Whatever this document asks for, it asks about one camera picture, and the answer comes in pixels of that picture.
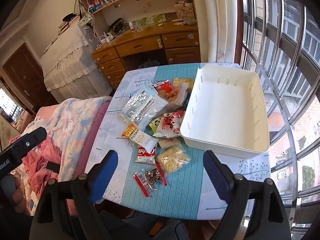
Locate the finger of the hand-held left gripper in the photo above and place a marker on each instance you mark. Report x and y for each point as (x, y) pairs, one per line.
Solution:
(35, 137)

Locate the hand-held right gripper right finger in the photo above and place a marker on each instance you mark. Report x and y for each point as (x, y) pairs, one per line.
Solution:
(215, 177)

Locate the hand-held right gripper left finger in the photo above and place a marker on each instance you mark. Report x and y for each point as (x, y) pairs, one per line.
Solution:
(107, 175)

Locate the brown date snack packet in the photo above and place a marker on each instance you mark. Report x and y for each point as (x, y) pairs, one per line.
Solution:
(152, 177)

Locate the yellow crispy noodle packet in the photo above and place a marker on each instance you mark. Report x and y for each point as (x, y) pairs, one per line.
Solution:
(183, 82)
(172, 158)

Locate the orange white oat packet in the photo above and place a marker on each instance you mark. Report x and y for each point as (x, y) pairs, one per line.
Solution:
(132, 133)

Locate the beige wafer packet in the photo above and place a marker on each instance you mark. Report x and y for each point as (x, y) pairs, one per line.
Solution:
(170, 143)

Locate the white plastic bin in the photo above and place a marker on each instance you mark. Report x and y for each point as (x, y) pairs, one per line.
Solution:
(225, 110)

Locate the green snack packet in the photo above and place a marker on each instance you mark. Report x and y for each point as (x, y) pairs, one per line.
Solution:
(154, 124)

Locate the white red rice cracker packet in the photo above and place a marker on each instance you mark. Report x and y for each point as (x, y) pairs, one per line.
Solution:
(170, 123)

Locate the large silver blue biscuit packet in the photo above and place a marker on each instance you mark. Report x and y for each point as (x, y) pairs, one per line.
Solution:
(142, 107)

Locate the clear orange cracker packet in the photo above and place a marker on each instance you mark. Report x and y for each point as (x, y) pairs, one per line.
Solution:
(173, 96)

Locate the small red white snack packet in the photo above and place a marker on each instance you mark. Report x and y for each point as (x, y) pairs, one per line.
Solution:
(162, 87)

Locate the person's left hand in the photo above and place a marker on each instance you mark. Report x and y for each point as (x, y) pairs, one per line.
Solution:
(19, 197)

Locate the pink blanket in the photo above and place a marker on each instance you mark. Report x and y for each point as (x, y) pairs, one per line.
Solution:
(42, 152)

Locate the small black card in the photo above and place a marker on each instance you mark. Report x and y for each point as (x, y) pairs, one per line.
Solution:
(52, 167)

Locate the pastel floral blanket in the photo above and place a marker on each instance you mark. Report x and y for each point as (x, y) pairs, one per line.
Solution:
(67, 120)

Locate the printed teal white tablecloth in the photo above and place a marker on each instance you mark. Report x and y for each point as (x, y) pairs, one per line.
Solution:
(180, 192)

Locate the brown wooden door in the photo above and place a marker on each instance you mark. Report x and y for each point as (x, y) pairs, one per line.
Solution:
(22, 72)

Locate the white lace furniture cover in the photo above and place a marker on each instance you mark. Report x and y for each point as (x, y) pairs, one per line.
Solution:
(72, 62)

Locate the wooden desk with drawers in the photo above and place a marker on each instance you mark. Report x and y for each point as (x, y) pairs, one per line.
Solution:
(140, 46)

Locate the dark patterned box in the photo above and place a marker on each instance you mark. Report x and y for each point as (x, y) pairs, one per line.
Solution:
(116, 27)

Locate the small white bottle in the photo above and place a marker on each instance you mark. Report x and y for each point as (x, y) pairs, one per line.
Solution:
(131, 25)

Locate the window with metal bars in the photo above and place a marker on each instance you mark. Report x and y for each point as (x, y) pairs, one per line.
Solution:
(239, 30)

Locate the green picture card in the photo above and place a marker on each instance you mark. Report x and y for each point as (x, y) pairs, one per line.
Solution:
(158, 17)
(140, 21)

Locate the white leaf print curtain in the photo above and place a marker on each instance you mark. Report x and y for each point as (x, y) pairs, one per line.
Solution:
(215, 17)

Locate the wooden bookshelf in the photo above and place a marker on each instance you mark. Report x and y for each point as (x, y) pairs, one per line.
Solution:
(155, 5)

